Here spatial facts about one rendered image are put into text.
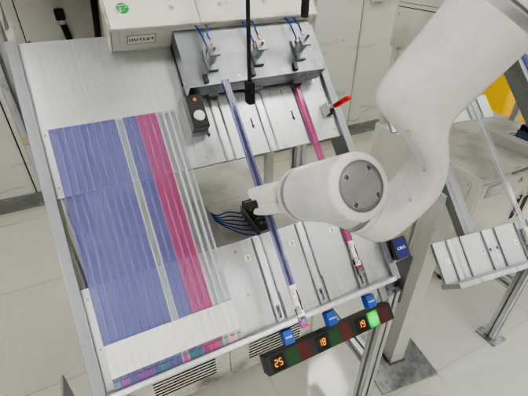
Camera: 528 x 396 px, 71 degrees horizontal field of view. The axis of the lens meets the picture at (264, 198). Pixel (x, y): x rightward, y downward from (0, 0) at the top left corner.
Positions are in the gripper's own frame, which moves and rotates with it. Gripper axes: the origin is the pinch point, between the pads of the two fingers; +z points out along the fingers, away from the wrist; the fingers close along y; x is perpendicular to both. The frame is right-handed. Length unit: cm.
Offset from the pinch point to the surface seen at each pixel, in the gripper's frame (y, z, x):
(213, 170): -14, 83, -13
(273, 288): -0.2, 8.6, 19.8
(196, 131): 6.4, 12.1, -17.4
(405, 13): -107, 57, -58
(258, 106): -10.7, 15.3, -21.1
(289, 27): -22.2, 11.9, -37.8
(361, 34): -173, 162, -93
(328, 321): -9.9, 5.7, 30.3
